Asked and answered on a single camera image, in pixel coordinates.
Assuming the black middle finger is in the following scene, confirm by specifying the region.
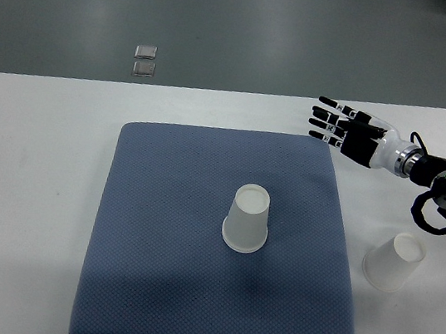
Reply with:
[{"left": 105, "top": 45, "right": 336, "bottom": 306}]
[{"left": 311, "top": 106, "right": 349, "bottom": 129}]

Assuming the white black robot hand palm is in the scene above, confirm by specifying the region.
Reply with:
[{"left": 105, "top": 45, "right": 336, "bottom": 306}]
[{"left": 340, "top": 111, "right": 404, "bottom": 174}]

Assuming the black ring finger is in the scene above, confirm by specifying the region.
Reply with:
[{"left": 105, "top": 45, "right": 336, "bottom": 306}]
[{"left": 309, "top": 118, "right": 345, "bottom": 138}]

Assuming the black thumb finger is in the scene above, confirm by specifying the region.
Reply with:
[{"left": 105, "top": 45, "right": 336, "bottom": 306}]
[{"left": 352, "top": 120, "right": 388, "bottom": 140}]

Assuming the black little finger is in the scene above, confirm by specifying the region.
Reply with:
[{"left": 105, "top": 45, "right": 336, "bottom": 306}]
[{"left": 309, "top": 130, "right": 343, "bottom": 148}]

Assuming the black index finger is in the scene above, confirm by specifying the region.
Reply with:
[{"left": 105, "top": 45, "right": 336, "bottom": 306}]
[{"left": 319, "top": 96, "right": 358, "bottom": 120}]

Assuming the white paper cup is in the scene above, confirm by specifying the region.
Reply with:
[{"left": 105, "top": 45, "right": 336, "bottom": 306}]
[
  {"left": 222, "top": 184, "right": 270, "bottom": 254},
  {"left": 362, "top": 233, "right": 426, "bottom": 293}
]

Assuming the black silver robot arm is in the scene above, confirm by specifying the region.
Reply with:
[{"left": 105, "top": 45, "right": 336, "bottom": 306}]
[{"left": 309, "top": 96, "right": 446, "bottom": 236}]

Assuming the lower metal floor plate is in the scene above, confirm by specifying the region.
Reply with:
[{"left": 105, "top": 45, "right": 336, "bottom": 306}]
[{"left": 131, "top": 61, "right": 156, "bottom": 77}]

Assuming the metal floor plate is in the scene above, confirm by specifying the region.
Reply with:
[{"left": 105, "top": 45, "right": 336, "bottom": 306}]
[
  {"left": 131, "top": 61, "right": 156, "bottom": 77},
  {"left": 134, "top": 44, "right": 158, "bottom": 60}
]

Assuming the upper metal floor plate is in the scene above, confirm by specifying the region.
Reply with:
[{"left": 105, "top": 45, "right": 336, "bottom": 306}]
[{"left": 134, "top": 44, "right": 158, "bottom": 60}]

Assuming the blue fabric cushion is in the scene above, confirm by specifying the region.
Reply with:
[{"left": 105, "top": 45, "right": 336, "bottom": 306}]
[{"left": 69, "top": 122, "right": 355, "bottom": 334}]

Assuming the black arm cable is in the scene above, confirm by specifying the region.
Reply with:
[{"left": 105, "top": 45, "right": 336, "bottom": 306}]
[{"left": 396, "top": 130, "right": 446, "bottom": 236}]

